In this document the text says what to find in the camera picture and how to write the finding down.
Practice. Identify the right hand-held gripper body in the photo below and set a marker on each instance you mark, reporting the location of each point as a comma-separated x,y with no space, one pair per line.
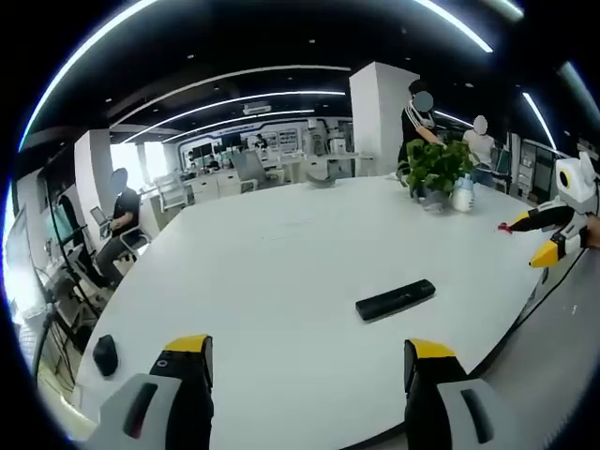
577,180

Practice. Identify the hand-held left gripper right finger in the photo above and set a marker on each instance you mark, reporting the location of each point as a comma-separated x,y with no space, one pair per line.
433,398

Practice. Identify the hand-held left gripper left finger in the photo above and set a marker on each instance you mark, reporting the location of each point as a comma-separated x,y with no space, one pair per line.
183,394

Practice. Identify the black remote control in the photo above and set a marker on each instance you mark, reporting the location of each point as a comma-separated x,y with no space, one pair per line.
396,299

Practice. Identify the small red object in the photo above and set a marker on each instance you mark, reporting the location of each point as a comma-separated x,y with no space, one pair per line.
504,227

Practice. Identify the white spray bottle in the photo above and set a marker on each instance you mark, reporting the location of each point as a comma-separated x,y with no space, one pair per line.
463,193

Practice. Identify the black computer mouse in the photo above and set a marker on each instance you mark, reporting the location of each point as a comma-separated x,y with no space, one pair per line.
105,355

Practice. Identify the green potted plant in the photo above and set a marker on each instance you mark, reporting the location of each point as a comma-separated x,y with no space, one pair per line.
438,173

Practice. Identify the white office chair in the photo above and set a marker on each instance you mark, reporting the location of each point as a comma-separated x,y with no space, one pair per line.
133,241

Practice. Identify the white square pillar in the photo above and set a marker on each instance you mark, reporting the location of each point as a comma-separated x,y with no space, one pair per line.
375,119

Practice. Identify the grey curved object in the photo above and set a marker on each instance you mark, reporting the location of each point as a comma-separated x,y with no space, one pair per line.
322,178

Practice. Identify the grey office chair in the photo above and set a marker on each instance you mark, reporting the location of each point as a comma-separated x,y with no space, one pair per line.
250,173

